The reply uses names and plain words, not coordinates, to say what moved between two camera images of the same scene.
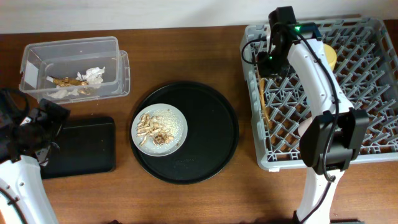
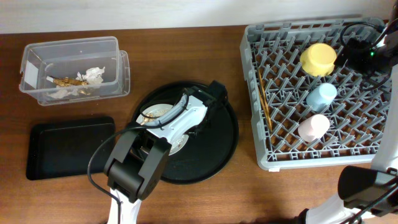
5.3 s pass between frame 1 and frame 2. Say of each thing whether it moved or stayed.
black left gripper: moved
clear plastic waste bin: stayed
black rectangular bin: stayed
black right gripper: moved
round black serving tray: stayed
